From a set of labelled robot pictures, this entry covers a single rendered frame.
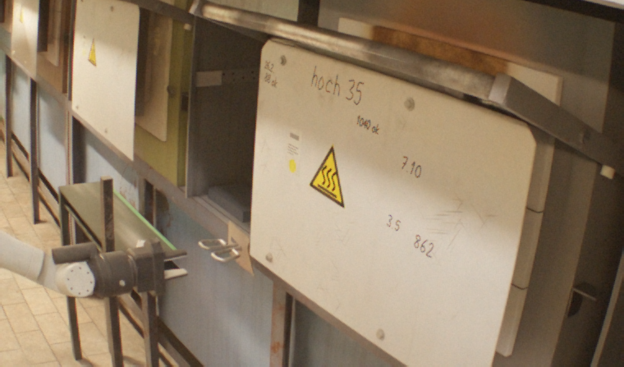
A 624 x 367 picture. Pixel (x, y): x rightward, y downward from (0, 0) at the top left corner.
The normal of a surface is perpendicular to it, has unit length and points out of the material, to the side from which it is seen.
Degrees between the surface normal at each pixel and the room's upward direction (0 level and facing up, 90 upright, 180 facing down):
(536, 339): 90
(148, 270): 90
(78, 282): 65
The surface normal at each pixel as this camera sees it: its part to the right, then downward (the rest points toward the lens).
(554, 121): 0.57, 0.28
